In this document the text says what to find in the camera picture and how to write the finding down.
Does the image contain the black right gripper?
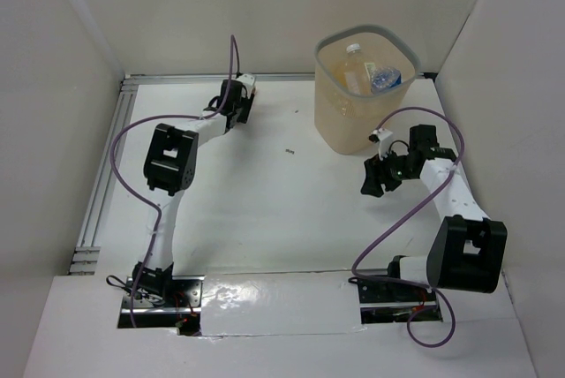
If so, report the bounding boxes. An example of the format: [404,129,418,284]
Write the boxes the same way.
[360,146,418,198]

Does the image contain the blue label plastic bottle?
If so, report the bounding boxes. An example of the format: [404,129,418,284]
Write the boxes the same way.
[371,66,402,95]

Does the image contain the white label clear bottle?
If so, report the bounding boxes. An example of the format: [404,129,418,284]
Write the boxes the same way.
[336,43,376,96]

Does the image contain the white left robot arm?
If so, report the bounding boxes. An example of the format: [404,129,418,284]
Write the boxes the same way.
[132,74,256,306]

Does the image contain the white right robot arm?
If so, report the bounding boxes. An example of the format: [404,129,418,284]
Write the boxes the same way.
[361,125,508,300]

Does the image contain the beige ribbed plastic bin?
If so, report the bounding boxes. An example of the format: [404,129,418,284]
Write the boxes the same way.
[314,25,420,155]

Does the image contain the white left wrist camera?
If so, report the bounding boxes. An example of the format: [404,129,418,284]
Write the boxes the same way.
[237,73,256,92]

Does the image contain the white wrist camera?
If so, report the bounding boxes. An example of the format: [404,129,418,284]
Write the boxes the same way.
[369,128,394,160]
[237,73,256,92]

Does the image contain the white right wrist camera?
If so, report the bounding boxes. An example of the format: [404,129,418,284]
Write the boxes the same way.
[369,128,394,160]

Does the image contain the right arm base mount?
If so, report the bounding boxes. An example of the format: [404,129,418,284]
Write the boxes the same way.
[348,276,442,325]

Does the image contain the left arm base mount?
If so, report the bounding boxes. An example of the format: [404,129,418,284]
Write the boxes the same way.
[106,275,204,336]

